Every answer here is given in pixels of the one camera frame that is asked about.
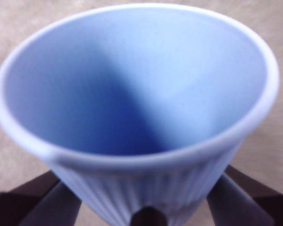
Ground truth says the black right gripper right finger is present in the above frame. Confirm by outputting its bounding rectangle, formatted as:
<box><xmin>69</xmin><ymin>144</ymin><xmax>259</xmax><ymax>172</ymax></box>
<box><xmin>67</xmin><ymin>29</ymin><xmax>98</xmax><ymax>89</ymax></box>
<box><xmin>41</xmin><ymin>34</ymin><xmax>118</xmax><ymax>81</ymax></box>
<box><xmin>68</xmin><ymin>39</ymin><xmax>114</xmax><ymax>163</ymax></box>
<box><xmin>206</xmin><ymin>164</ymin><xmax>283</xmax><ymax>226</ymax></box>

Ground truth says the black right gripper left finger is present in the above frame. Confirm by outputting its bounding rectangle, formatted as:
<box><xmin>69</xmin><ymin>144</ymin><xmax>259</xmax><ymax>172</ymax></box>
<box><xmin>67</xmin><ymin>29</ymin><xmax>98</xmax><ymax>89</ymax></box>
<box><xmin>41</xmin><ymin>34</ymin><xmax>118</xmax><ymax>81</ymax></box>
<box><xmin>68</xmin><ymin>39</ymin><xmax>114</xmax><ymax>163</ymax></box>
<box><xmin>0</xmin><ymin>171</ymin><xmax>83</xmax><ymax>226</ymax></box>

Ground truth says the blue ribbed plastic cup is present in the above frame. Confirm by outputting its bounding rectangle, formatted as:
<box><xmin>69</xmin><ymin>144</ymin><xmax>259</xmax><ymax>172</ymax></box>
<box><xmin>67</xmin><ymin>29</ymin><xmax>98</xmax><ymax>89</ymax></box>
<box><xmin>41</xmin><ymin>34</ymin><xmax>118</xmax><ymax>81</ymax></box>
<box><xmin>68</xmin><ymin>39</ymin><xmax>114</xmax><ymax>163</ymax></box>
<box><xmin>0</xmin><ymin>2</ymin><xmax>280</xmax><ymax>226</ymax></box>

